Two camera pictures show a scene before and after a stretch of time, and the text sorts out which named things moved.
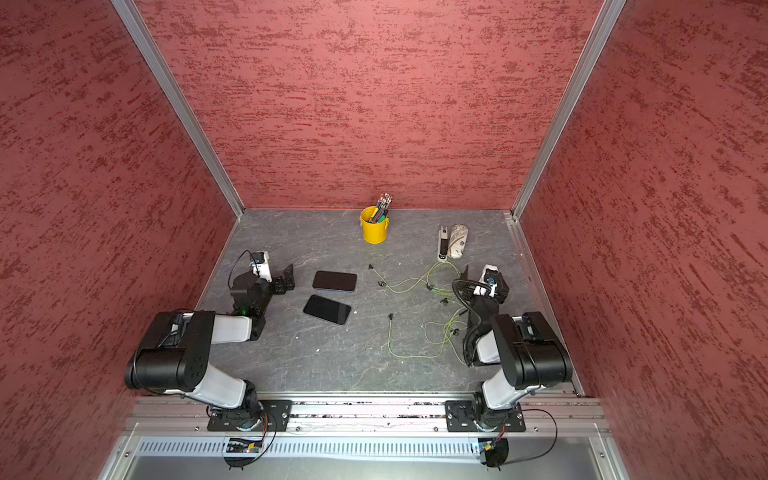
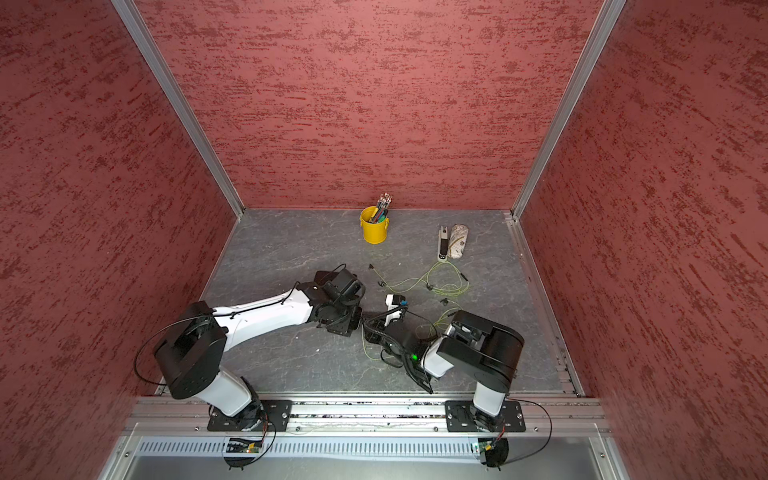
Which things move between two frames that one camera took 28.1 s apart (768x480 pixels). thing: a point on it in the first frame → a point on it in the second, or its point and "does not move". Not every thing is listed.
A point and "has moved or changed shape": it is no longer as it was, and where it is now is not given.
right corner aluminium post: (596, 41) does not move
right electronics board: (496, 450) does not move
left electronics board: (238, 445) does not move
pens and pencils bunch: (382, 205) does not move
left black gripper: (278, 281) → (342, 328)
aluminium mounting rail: (544, 415) does not move
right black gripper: (468, 286) → (373, 332)
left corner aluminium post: (152, 54) does not move
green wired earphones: (448, 338) has moved or changed shape
